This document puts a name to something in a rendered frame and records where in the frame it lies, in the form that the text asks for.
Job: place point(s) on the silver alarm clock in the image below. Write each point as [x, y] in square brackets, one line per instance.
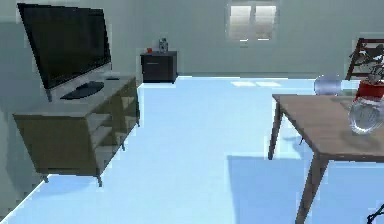
[163, 45]

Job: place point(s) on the red mug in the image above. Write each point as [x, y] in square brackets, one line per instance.
[149, 50]

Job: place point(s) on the dark brown wooden chair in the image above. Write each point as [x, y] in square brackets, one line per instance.
[358, 61]

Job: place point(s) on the dark bedside cabinet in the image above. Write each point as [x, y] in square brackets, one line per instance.
[158, 67]

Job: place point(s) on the black remote control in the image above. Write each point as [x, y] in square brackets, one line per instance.
[112, 78]

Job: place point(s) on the white framed window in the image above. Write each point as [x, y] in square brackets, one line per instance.
[252, 22]

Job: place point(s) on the olive wooden television stand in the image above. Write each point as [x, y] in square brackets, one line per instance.
[76, 130]

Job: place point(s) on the brown wooden table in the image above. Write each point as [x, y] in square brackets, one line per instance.
[326, 126]

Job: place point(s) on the black flat television set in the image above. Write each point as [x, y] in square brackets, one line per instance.
[66, 43]

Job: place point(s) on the clear glass bowl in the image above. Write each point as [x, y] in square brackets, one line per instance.
[365, 116]

